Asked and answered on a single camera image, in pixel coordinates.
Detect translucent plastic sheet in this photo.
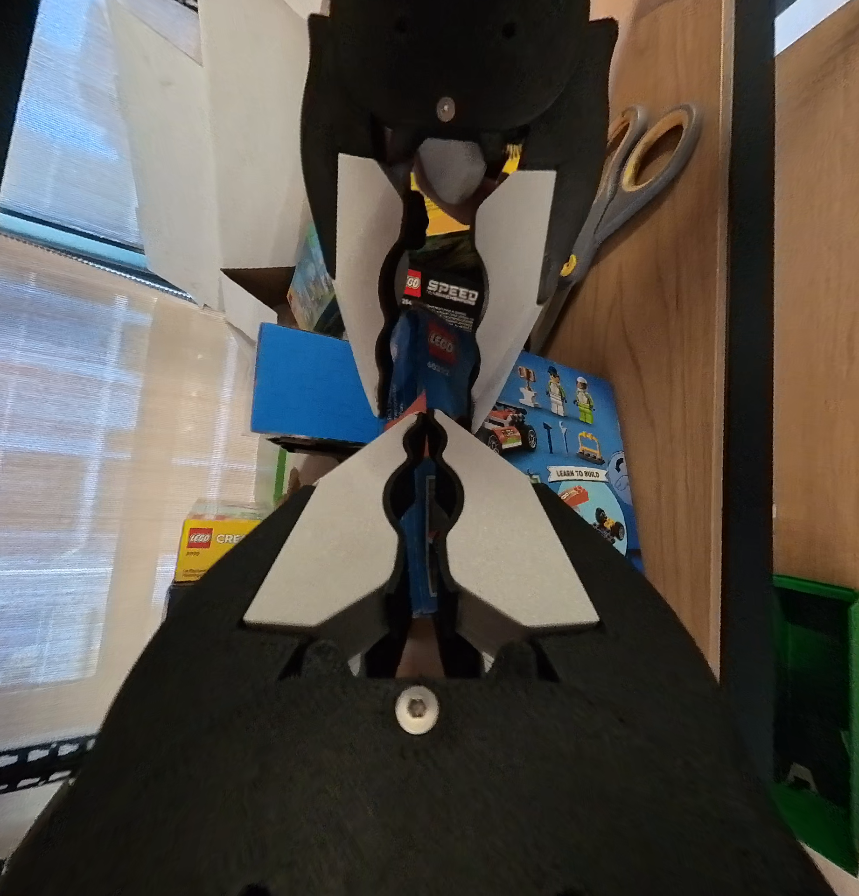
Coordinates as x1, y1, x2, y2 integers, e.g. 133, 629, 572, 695
0, 0, 269, 764

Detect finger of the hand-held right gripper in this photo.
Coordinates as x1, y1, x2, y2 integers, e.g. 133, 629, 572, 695
332, 152, 409, 421
462, 166, 559, 431

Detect large blue toy box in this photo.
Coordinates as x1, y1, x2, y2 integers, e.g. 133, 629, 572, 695
252, 322, 388, 446

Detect small black toy box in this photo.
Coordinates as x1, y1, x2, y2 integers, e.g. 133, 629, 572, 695
395, 264, 489, 333

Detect grey yellow scissors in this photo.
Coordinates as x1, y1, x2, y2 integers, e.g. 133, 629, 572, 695
532, 103, 705, 354

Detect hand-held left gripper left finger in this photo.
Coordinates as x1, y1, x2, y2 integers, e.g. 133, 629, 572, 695
245, 413, 427, 673

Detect green plastic bin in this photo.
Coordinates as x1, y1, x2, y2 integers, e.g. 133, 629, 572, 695
770, 572, 859, 858

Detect small blue toy box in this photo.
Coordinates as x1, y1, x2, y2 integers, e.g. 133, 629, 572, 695
378, 301, 643, 620

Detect black metal rack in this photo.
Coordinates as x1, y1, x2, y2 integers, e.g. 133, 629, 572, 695
0, 0, 780, 806

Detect dark wooden shelf board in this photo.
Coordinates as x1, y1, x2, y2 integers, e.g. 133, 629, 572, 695
539, 0, 727, 676

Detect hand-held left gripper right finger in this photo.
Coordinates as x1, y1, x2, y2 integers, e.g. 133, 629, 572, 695
433, 411, 601, 673

